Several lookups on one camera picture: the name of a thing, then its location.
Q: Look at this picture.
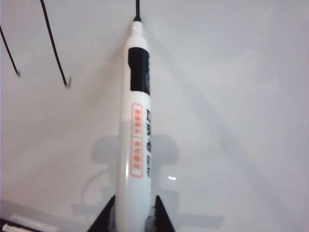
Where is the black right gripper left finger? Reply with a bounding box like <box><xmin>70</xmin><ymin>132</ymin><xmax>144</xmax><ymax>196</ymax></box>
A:
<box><xmin>87</xmin><ymin>195</ymin><xmax>117</xmax><ymax>232</ymax></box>

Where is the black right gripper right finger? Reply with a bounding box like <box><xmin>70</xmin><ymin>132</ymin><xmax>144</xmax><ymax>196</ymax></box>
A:
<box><xmin>144</xmin><ymin>194</ymin><xmax>175</xmax><ymax>232</ymax></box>

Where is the white marker with orange print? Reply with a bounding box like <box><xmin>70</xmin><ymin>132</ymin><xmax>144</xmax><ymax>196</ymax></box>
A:
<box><xmin>114</xmin><ymin>20</ymin><xmax>155</xmax><ymax>232</ymax></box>

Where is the white marker with black cap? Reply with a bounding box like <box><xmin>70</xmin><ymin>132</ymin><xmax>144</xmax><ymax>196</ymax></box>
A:
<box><xmin>4</xmin><ymin>221</ymin><xmax>57</xmax><ymax>232</ymax></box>

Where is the white board with black frame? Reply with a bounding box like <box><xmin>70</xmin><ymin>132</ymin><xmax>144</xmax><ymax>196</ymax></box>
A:
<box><xmin>0</xmin><ymin>0</ymin><xmax>309</xmax><ymax>232</ymax></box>

